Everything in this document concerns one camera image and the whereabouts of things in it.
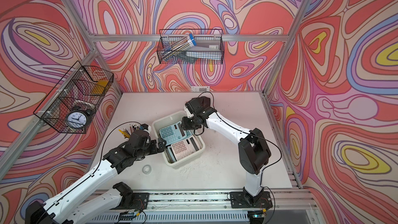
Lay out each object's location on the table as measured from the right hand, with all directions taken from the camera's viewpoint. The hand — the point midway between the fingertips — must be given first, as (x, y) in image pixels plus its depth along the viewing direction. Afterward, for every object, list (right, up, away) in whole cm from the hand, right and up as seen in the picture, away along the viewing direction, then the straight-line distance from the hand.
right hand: (185, 129), depth 85 cm
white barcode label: (+8, +27, +35) cm, 45 cm away
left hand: (-12, -6, -6) cm, 15 cm away
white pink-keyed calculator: (0, -10, -1) cm, 10 cm away
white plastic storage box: (-8, +6, +3) cm, 11 cm away
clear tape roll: (-21, -21, -2) cm, 30 cm away
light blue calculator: (-8, -3, +3) cm, 9 cm away
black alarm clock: (-46, +7, -17) cm, 50 cm away
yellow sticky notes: (-44, +22, -7) cm, 50 cm away
